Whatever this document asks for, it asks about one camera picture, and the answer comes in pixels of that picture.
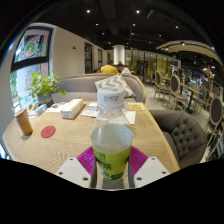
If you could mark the flat round red coaster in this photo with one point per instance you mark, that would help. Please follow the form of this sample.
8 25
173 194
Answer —
48 131

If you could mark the grey curved sofa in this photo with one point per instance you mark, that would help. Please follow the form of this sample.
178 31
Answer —
76 86

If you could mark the white orange tissue box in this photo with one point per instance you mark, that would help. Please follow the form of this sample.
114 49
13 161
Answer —
71 109

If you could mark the blue and white small box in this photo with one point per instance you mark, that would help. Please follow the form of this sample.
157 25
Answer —
41 109

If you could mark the clear green-label drink bottle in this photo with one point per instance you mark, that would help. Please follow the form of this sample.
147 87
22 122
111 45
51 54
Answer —
111 146

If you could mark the white paper packets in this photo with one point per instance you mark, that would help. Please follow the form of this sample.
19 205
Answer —
88 114

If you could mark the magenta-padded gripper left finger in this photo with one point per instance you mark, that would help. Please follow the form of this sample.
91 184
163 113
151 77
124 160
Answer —
75 170

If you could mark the grey zigzag cushion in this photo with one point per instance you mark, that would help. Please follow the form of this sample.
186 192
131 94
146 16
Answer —
108 82

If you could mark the green potted plant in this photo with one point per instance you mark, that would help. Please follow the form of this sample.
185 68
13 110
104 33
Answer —
45 86

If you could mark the food poster on window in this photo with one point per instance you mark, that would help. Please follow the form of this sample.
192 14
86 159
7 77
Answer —
31 45

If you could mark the white paper napkin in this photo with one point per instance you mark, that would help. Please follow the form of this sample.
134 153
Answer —
131 117

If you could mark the blue and white pack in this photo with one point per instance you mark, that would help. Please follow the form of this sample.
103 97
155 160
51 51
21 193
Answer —
92 106

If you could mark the yellow square card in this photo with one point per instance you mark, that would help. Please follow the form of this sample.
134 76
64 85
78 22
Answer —
136 106

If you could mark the group of ceiling lights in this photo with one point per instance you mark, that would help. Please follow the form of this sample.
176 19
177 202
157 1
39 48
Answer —
137 11

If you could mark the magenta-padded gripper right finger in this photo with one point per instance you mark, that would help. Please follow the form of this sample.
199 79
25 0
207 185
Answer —
148 170

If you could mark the dark tufted armchair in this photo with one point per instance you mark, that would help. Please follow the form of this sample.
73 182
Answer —
185 136

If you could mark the brown paper cup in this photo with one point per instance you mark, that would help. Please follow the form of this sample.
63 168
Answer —
24 122

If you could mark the group of dining chairs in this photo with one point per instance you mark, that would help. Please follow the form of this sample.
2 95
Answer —
175 88

